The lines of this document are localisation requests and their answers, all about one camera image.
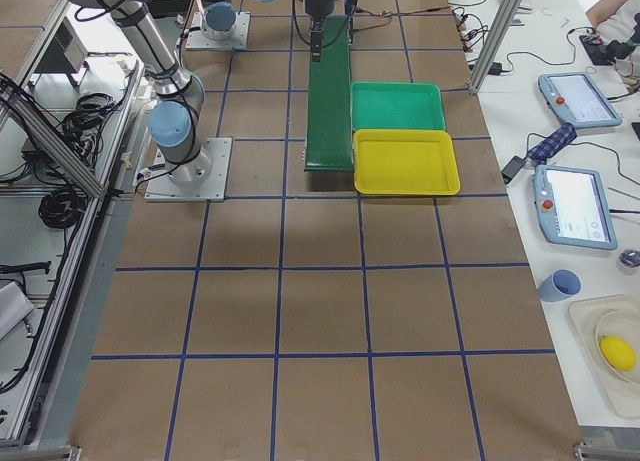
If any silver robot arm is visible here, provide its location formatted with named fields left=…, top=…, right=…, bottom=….
left=198, top=0, right=358, bottom=62
left=67, top=0, right=272, bottom=182

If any green plastic tray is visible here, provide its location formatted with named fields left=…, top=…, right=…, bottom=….
left=351, top=81, right=446, bottom=131

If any green conveyor belt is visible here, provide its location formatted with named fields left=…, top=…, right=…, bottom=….
left=305, top=16, right=353, bottom=172

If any yellow plastic tray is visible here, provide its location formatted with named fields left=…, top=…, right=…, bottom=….
left=353, top=129, right=461, bottom=196

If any black power adapter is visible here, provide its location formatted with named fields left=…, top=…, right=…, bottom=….
left=501, top=156, right=526, bottom=185

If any far teach pendant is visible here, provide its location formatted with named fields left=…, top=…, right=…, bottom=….
left=537, top=72, right=622, bottom=129

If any teach pendant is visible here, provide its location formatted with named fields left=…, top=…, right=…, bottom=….
left=537, top=72, right=622, bottom=129
left=532, top=165, right=618, bottom=251

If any grey control box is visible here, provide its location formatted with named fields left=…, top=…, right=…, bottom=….
left=35, top=17, right=88, bottom=88

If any near teach pendant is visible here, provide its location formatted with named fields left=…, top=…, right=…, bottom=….
left=532, top=165, right=618, bottom=251

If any blue cup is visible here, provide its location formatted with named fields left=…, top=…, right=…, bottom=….
left=538, top=269, right=582, bottom=302

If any white bowl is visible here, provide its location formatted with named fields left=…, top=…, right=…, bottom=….
left=595, top=310, right=639, bottom=385

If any yellow lemon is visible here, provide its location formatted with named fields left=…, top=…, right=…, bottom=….
left=599, top=336, right=637, bottom=372

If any beige tray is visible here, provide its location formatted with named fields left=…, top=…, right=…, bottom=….
left=569, top=295, right=639, bottom=419

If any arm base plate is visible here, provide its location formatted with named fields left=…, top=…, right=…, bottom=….
left=186, top=12, right=251, bottom=51
left=144, top=138, right=232, bottom=202

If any aluminium frame post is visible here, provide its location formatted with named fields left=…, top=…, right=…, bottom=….
left=469, top=0, right=522, bottom=95

